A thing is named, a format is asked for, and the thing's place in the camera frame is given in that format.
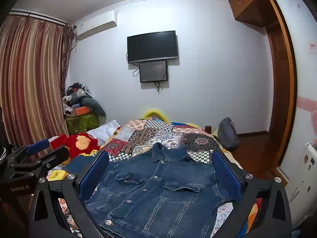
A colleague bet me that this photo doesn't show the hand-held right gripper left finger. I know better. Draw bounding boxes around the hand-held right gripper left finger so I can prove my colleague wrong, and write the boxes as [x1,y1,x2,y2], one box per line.
[28,150,111,238]

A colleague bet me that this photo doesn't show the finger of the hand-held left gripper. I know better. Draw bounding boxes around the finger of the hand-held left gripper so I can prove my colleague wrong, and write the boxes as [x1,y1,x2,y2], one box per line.
[11,147,70,182]
[9,139,51,164]

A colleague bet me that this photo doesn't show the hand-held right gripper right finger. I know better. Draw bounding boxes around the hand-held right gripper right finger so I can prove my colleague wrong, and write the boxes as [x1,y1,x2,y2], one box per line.
[210,149,293,238]

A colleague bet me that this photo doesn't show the blue denim jacket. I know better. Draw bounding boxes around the blue denim jacket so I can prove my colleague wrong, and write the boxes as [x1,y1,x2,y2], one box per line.
[84,142,237,238]

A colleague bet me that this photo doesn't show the pile of clothes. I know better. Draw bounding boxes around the pile of clothes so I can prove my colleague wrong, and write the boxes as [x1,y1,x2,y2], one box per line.
[62,82,93,116]

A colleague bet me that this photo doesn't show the blue cloth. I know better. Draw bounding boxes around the blue cloth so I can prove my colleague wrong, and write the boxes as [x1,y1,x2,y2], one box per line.
[65,154,99,174]

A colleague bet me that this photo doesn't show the red plush toy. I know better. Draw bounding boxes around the red plush toy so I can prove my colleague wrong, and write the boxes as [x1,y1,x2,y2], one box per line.
[50,132,101,159]

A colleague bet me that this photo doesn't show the grey bag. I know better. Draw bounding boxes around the grey bag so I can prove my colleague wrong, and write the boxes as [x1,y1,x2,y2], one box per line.
[218,117,240,150]

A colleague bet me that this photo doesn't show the white cloth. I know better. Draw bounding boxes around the white cloth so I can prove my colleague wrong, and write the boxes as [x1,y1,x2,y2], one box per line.
[87,120,122,147]

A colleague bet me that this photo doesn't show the green patterned box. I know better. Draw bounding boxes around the green patterned box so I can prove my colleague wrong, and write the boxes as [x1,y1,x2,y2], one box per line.
[65,113,100,134]

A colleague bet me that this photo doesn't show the orange box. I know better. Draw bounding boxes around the orange box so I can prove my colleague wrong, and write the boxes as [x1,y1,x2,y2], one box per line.
[72,106,90,116]

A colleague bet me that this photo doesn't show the striped brown curtain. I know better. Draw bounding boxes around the striped brown curtain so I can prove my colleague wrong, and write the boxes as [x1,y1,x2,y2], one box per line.
[0,12,75,150]

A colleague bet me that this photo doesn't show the patchwork printed blanket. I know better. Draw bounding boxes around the patchwork printed blanket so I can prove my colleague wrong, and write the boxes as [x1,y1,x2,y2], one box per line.
[48,118,263,238]

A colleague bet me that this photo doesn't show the grey green pillow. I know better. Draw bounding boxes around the grey green pillow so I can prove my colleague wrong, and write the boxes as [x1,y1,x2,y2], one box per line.
[82,97,107,117]

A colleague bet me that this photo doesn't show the brown wooden door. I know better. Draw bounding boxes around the brown wooden door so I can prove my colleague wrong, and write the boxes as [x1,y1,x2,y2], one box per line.
[229,0,298,185]

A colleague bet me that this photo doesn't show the small black monitor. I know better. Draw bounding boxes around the small black monitor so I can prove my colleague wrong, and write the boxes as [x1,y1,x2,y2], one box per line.
[139,60,169,83]

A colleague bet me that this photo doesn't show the curtain rod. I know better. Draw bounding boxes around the curtain rod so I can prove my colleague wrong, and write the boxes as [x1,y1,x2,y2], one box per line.
[9,9,76,29]

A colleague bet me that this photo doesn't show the white air conditioner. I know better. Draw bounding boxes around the white air conditioner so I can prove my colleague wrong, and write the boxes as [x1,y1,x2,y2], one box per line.
[74,10,117,41]

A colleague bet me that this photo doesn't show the frosted sliding door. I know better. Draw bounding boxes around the frosted sliding door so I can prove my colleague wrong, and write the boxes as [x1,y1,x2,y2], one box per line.
[271,0,317,238]

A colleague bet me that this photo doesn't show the black wall television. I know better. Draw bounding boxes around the black wall television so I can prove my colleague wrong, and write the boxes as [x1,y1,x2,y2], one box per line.
[127,30,179,64]

